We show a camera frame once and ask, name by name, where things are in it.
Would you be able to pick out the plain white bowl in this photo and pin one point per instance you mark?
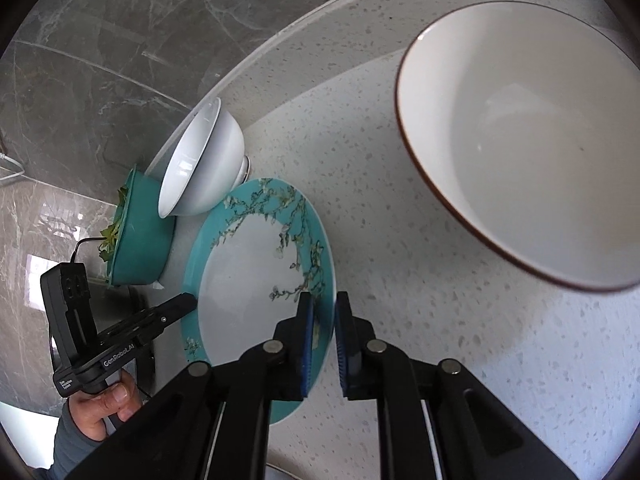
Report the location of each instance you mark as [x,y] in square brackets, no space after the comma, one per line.
[220,160]

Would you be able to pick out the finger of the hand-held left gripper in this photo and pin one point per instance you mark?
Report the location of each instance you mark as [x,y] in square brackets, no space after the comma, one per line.
[160,314]

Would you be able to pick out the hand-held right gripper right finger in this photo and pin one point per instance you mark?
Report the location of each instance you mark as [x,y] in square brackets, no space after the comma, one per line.
[342,345]

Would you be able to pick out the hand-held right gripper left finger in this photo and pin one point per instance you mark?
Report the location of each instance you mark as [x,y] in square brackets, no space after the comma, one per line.
[306,345]

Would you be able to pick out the leafy greens in colander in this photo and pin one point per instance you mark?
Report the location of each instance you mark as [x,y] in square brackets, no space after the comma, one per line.
[111,235]

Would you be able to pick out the person's left hand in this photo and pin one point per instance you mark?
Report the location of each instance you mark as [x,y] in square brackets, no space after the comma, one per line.
[92,410]

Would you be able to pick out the person's left forearm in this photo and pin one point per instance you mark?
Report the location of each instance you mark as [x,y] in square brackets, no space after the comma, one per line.
[65,447]

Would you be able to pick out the white bowl with brown rim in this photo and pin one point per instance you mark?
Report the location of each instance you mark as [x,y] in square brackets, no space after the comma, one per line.
[525,135]

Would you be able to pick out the teal floral plate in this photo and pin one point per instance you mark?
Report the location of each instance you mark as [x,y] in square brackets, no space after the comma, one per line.
[240,285]

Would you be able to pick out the teal colander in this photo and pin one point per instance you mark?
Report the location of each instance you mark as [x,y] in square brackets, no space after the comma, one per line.
[145,245]

